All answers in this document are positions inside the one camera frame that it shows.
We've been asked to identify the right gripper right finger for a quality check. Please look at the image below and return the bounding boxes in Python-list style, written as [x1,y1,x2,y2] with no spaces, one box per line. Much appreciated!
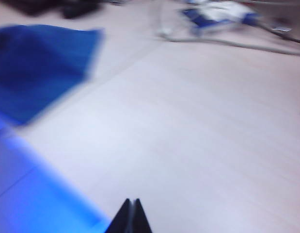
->
[132,198,153,233]

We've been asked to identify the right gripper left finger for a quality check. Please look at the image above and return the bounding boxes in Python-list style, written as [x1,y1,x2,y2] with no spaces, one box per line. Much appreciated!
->
[108,198,131,233]

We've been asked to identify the blue microfibre rag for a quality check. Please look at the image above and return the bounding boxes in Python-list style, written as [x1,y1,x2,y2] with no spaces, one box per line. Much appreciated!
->
[0,24,105,127]

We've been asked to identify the blue and white box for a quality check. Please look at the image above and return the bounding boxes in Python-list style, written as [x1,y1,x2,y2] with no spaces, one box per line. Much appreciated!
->
[182,7,234,35]

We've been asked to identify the black keyboard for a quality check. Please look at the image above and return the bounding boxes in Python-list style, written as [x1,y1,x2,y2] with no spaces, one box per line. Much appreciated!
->
[0,0,65,17]

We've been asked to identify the beige looped cable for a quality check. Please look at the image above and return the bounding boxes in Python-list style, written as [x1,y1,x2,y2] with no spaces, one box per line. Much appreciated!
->
[158,3,300,57]

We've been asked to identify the beige cable with white plug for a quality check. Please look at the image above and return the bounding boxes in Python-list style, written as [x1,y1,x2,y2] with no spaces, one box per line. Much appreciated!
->
[198,0,252,21]

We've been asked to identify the black cable with blue plug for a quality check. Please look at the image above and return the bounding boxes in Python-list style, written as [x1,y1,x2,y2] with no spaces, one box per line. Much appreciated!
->
[240,11,300,45]

